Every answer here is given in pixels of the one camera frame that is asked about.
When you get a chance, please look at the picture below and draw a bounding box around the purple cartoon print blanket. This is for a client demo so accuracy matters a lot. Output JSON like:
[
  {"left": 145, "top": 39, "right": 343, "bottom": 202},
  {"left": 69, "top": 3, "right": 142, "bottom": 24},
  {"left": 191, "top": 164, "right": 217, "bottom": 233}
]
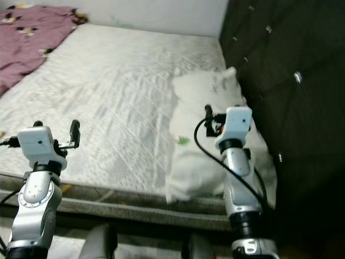
[{"left": 0, "top": 5, "right": 87, "bottom": 98}]

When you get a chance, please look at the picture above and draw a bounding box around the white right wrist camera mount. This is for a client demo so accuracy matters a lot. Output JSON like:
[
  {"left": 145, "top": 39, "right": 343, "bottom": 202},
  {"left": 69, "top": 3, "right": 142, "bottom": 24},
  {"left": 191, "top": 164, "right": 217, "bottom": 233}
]
[{"left": 216, "top": 106, "right": 253, "bottom": 152}]

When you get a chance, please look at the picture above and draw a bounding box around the white pillow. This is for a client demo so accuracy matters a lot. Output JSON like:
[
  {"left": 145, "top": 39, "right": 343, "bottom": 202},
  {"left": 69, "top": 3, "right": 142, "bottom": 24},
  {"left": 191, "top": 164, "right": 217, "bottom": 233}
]
[{"left": 166, "top": 67, "right": 278, "bottom": 205}]

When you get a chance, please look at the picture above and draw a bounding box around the silver left robot leg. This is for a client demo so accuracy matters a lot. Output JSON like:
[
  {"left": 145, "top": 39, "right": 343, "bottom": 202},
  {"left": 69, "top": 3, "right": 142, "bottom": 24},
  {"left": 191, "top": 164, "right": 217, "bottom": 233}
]
[{"left": 80, "top": 223, "right": 119, "bottom": 259}]

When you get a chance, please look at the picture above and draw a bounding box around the dark tufted headboard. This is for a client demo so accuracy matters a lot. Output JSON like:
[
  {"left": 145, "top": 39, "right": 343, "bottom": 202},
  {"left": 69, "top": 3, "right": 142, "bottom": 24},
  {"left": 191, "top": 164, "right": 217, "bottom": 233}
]
[{"left": 218, "top": 0, "right": 345, "bottom": 259}]

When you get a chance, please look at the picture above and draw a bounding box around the dark bed frame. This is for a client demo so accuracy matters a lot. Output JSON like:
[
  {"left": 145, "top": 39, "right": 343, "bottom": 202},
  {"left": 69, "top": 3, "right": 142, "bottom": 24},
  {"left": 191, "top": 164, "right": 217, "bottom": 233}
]
[{"left": 0, "top": 188, "right": 235, "bottom": 233}]

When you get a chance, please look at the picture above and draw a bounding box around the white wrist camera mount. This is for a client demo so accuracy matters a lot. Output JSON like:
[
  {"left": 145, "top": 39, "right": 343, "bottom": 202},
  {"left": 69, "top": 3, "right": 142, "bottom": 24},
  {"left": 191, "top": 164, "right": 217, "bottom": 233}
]
[
  {"left": 216, "top": 106, "right": 253, "bottom": 152},
  {"left": 17, "top": 126, "right": 58, "bottom": 169}
]

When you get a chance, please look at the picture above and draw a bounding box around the silver right robot leg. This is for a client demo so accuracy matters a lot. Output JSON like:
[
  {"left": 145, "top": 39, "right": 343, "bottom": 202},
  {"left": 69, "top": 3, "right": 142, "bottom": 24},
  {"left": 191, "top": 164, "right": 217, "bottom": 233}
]
[{"left": 186, "top": 234, "right": 217, "bottom": 259}]

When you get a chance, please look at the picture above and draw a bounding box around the white quilted mattress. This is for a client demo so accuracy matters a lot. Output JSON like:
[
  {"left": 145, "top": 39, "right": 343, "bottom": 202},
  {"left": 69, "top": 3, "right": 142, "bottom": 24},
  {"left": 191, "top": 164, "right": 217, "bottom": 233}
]
[{"left": 0, "top": 23, "right": 249, "bottom": 208}]

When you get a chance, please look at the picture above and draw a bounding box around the silver robot leg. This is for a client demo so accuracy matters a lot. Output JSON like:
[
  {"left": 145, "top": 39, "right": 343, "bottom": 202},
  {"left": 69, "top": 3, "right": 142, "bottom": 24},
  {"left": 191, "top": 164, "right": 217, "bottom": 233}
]
[
  {"left": 80, "top": 223, "right": 119, "bottom": 259},
  {"left": 186, "top": 234, "right": 217, "bottom": 259}
]

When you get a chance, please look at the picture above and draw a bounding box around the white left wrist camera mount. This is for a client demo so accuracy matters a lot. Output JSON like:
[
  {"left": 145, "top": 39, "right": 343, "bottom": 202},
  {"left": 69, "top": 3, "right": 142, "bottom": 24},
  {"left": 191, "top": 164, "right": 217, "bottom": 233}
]
[{"left": 17, "top": 126, "right": 58, "bottom": 169}]

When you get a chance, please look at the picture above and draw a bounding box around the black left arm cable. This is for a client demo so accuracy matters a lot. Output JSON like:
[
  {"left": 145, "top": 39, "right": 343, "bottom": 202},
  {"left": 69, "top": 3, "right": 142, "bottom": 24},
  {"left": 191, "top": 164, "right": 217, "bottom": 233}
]
[{"left": 0, "top": 137, "right": 29, "bottom": 254}]

